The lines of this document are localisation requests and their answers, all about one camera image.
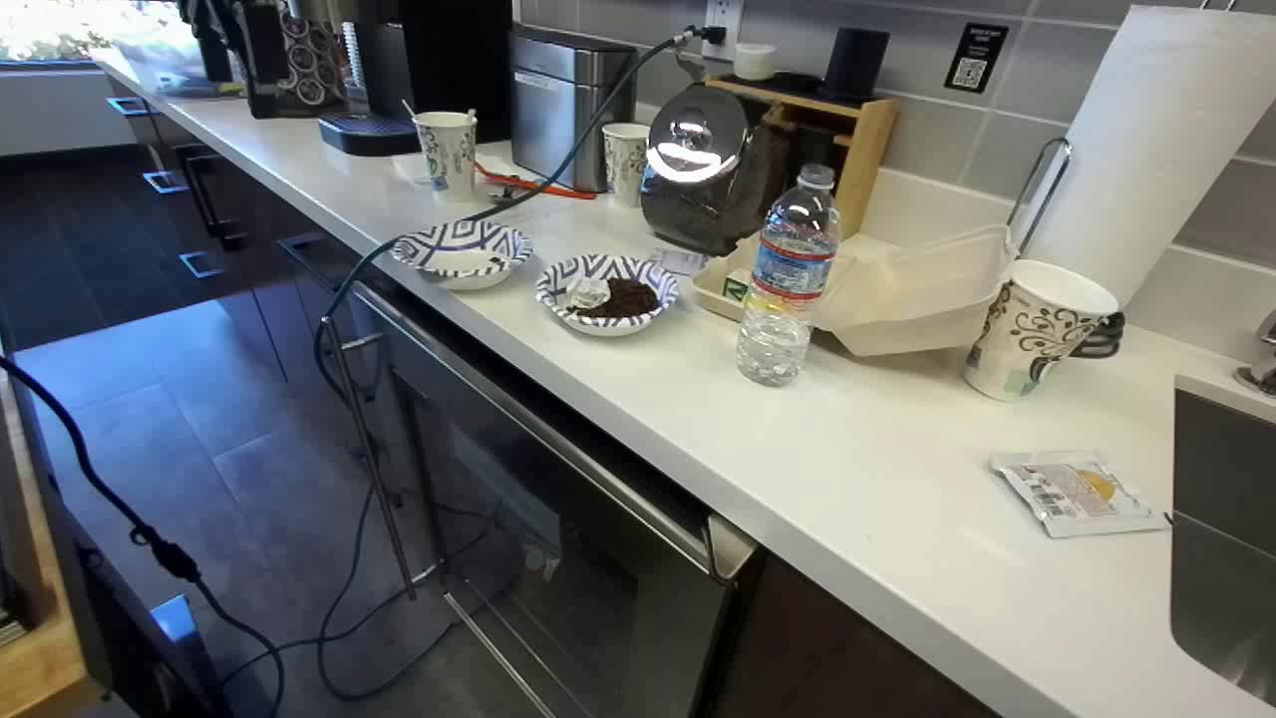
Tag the blue white patterned bowl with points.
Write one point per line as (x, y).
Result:
(463, 252)

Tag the patterned bowl with coffee grounds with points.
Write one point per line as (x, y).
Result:
(609, 292)

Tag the clear plastic water bottle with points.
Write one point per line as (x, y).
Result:
(789, 276)

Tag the dark glass jar with lid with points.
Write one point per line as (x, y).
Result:
(705, 173)

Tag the patterned paper cup middle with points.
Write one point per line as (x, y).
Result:
(625, 159)

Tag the patterned paper cup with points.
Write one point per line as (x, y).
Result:
(447, 143)
(1039, 316)
(625, 159)

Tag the under counter glass door fridge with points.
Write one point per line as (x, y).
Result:
(578, 564)

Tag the wooden organizer rack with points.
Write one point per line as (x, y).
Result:
(861, 135)

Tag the stainless steel box appliance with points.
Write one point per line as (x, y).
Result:
(560, 85)

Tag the beige takeout container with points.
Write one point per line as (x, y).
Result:
(898, 295)

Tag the patterned paper cup left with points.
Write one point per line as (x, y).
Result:
(447, 143)

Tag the Keurig coffee maker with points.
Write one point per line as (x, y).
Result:
(419, 57)

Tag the patterned paper cup right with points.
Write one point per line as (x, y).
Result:
(1039, 316)

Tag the small snack packet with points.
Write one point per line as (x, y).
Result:
(1075, 494)

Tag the stainless steel sink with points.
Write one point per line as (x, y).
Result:
(1227, 541)

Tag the white paper towel roll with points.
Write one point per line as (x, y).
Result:
(1162, 118)

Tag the chrome faucet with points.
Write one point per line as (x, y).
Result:
(1263, 369)

